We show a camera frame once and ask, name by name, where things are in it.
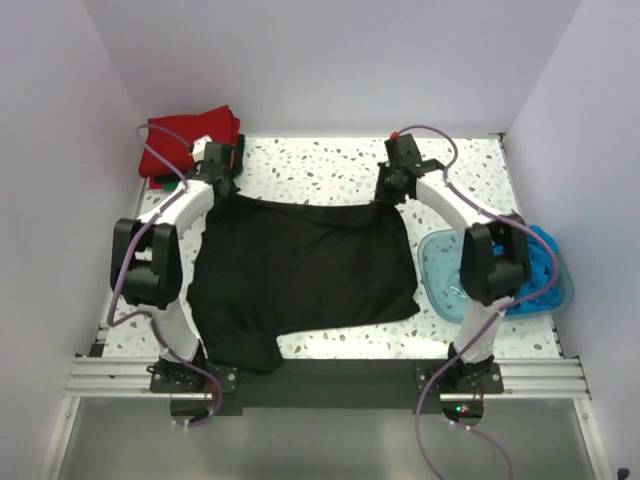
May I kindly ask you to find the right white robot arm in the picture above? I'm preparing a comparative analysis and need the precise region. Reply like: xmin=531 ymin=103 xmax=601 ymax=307
xmin=374 ymin=133 xmax=531 ymax=393

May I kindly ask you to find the blue crumpled t shirt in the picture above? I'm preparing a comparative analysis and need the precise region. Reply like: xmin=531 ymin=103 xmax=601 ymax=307
xmin=506 ymin=225 xmax=564 ymax=317

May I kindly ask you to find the green folded t shirt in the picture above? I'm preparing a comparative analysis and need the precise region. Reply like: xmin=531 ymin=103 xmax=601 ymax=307
xmin=159 ymin=133 xmax=247 ymax=191

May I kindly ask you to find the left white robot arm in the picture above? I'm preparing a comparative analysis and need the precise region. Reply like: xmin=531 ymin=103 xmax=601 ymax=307
xmin=106 ymin=135 xmax=245 ymax=392

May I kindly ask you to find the red folded t shirt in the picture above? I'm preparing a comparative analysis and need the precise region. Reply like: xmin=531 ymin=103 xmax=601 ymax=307
xmin=138 ymin=105 xmax=241 ymax=178

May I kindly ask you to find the clear blue plastic basin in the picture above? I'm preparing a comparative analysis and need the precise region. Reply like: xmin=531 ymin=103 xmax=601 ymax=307
xmin=417 ymin=230 xmax=574 ymax=324

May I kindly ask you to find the aluminium rail frame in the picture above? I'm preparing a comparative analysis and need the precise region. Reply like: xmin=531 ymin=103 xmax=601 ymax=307
xmin=65 ymin=356 xmax=590 ymax=399

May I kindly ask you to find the black t shirt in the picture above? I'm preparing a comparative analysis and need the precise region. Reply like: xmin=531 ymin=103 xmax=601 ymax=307
xmin=187 ymin=196 xmax=419 ymax=373

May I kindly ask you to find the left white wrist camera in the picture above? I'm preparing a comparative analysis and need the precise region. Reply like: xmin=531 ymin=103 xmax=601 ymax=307
xmin=190 ymin=135 xmax=212 ymax=162

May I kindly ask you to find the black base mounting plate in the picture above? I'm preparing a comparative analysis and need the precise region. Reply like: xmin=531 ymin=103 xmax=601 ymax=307
xmin=149 ymin=357 xmax=501 ymax=419

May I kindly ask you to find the dark folded t shirt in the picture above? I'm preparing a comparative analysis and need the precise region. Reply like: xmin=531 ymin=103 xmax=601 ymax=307
xmin=152 ymin=132 xmax=246 ymax=185

